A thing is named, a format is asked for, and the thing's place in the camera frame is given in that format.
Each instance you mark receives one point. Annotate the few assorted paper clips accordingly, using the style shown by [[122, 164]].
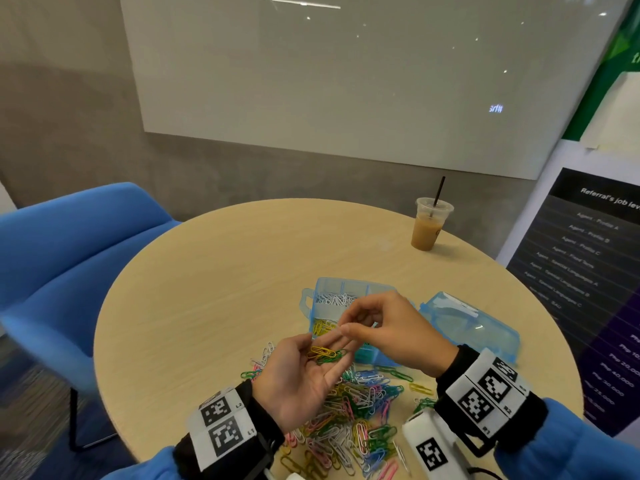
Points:
[[325, 353]]

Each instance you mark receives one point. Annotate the wrist marker band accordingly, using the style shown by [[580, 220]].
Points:
[[222, 430], [485, 393]]

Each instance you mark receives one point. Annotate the round wooden table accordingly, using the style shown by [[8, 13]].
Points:
[[210, 275]]

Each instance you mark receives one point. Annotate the person's right hand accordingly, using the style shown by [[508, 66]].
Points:
[[405, 335]]

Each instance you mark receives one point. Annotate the person's left hand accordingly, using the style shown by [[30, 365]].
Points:
[[295, 390]]

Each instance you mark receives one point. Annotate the pile of coloured paper clips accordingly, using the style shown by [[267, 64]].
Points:
[[360, 425]]

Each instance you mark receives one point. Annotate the person's left forearm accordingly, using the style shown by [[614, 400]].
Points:
[[150, 467]]

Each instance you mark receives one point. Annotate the white wall board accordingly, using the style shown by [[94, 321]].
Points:
[[370, 75]]

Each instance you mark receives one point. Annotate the iced coffee plastic cup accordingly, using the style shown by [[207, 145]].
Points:
[[427, 233]]

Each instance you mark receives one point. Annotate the bunch of yellow paper clips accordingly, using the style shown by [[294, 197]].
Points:
[[324, 327]]

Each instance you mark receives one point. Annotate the black drinking straw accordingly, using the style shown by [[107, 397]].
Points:
[[438, 191]]

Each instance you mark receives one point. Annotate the left wrist marker band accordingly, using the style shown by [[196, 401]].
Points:
[[222, 430]]

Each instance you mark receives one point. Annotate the blue compartment organizer box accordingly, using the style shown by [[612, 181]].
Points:
[[345, 287]]

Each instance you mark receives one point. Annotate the blue upholstered chair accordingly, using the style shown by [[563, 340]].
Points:
[[60, 275]]

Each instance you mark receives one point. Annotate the right wrist marker band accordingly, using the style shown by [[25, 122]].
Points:
[[485, 393]]

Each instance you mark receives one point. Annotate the blue transparent box lid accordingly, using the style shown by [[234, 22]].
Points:
[[475, 325]]

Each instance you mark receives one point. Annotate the standing poster banner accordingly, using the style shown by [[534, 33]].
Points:
[[590, 275]]

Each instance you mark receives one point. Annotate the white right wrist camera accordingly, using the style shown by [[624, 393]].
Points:
[[432, 450]]

